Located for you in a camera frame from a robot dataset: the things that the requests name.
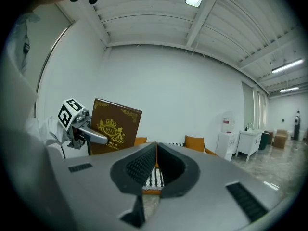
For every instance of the white water dispenser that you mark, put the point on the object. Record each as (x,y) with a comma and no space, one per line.
(226,141)

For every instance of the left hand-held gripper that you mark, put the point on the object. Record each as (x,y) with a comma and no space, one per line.
(68,112)

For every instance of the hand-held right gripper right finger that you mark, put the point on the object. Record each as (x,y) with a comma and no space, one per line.
(207,201)

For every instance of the orange throw cushion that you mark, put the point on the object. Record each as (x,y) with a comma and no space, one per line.
(194,143)
(140,141)

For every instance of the brown cardboard box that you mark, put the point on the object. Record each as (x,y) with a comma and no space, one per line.
(280,138)

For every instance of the person's left forearm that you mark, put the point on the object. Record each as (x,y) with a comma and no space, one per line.
(45,129)

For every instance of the white sink cabinet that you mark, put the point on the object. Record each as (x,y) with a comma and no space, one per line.
(249,141)

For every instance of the short ceiling tube light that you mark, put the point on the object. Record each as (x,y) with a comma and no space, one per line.
(289,89)

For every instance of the grey window blind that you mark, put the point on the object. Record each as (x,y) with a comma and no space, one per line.
(262,111)
(247,105)

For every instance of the brown book with gold print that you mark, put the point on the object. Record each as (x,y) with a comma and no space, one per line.
(120,126)

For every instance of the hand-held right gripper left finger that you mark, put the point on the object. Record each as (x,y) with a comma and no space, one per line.
(96,196)

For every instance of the dark green bin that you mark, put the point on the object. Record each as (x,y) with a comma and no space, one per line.
(264,140)

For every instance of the person's white shirt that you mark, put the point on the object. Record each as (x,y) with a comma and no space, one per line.
(16,129)

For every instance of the long ceiling tube light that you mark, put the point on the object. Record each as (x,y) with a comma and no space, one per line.
(287,66)

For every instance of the orange seat with patterned cushion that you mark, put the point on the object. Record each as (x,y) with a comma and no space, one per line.
(154,180)

